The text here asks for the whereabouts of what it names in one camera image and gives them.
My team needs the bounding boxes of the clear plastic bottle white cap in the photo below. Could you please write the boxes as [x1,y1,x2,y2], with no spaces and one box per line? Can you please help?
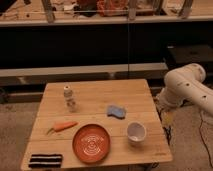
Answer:
[64,86,76,112]

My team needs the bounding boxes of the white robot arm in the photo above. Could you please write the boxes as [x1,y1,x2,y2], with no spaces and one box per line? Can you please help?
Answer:
[157,63,213,117]

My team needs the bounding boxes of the wooden table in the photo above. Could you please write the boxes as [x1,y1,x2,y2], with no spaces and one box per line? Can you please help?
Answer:
[21,79,172,171]

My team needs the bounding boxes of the white cup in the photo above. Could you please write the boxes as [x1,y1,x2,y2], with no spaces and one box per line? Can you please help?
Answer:
[127,122,147,146]

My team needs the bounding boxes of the orange toy carrot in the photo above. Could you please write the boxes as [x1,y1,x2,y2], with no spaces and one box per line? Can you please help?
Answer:
[47,121,77,134]

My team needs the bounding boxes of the orange plate white rings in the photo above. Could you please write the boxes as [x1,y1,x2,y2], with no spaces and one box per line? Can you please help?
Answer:
[72,123,112,164]

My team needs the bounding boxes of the black box on right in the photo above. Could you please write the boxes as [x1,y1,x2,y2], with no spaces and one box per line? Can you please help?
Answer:
[165,45,213,73]

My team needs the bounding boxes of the orange object on shelf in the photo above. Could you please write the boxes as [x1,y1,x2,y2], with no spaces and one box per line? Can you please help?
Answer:
[97,0,128,16]

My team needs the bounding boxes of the black white striped cloth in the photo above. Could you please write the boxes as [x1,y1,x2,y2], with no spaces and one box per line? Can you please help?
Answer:
[28,154,63,168]

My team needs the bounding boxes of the long wooden shelf bench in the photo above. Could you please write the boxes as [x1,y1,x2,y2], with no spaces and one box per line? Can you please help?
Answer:
[0,0,213,27]

